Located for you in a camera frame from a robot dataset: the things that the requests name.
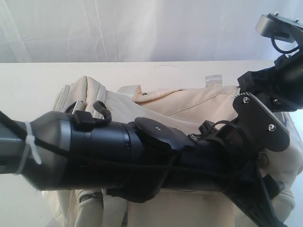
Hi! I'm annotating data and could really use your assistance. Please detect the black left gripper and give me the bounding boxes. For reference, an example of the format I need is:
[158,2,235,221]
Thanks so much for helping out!
[208,137,275,227]

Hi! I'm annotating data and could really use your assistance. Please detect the white backdrop curtain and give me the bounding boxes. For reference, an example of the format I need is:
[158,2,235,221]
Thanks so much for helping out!
[0,0,303,63]

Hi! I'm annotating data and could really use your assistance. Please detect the cream duffel bag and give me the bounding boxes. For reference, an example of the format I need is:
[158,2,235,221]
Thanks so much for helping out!
[43,76,303,227]

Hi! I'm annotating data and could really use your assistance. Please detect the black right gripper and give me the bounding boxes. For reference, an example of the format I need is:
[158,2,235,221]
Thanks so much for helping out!
[237,53,303,112]

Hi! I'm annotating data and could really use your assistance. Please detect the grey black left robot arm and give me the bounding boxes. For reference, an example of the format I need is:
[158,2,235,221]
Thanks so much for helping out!
[0,110,281,227]

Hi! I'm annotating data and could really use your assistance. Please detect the white zip tie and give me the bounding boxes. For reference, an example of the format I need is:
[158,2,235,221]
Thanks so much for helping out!
[13,122,42,175]

